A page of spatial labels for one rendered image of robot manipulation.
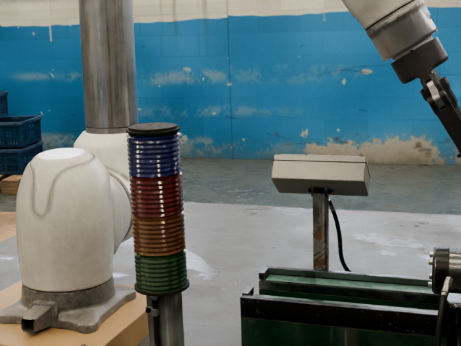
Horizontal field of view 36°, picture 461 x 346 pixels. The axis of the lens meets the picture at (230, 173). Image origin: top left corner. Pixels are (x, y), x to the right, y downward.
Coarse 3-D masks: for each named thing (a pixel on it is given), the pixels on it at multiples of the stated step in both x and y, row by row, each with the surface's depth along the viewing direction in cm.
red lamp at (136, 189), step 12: (132, 180) 79; (144, 180) 78; (156, 180) 78; (168, 180) 78; (180, 180) 80; (132, 192) 79; (144, 192) 78; (156, 192) 78; (168, 192) 78; (180, 192) 80; (132, 204) 80; (144, 204) 79; (156, 204) 78; (168, 204) 79; (180, 204) 80; (144, 216) 79; (156, 216) 79
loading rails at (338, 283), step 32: (288, 288) 114; (320, 288) 113; (352, 288) 111; (384, 288) 110; (416, 288) 110; (256, 320) 106; (288, 320) 104; (320, 320) 103; (352, 320) 101; (384, 320) 100; (416, 320) 98
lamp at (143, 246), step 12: (132, 216) 80; (168, 216) 79; (180, 216) 81; (132, 228) 81; (144, 228) 79; (156, 228) 79; (168, 228) 79; (180, 228) 80; (144, 240) 80; (156, 240) 79; (168, 240) 79; (180, 240) 81; (144, 252) 80; (156, 252) 79; (168, 252) 80
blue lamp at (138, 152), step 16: (128, 144) 79; (144, 144) 77; (160, 144) 77; (176, 144) 79; (128, 160) 79; (144, 160) 77; (160, 160) 77; (176, 160) 79; (144, 176) 78; (160, 176) 78
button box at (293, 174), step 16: (272, 160) 132; (288, 160) 131; (304, 160) 130; (320, 160) 129; (336, 160) 128; (352, 160) 127; (272, 176) 130; (288, 176) 130; (304, 176) 129; (320, 176) 128; (336, 176) 127; (352, 176) 126; (368, 176) 131; (288, 192) 135; (304, 192) 134; (336, 192) 132; (352, 192) 130
